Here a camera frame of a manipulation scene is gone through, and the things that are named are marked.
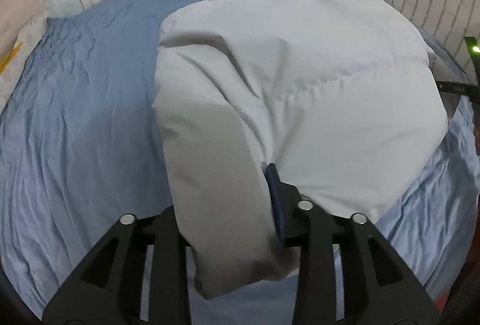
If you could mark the light grey puffer jacket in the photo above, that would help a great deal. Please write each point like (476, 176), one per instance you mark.
(338, 94)

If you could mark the blue bed sheet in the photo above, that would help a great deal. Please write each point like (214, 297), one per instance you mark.
(80, 147)

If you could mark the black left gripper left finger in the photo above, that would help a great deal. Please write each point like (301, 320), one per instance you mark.
(106, 286)

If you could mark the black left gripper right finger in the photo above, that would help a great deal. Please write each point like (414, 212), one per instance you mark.
(348, 272)

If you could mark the pink beige pillow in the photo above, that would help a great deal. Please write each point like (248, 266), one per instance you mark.
(14, 15)

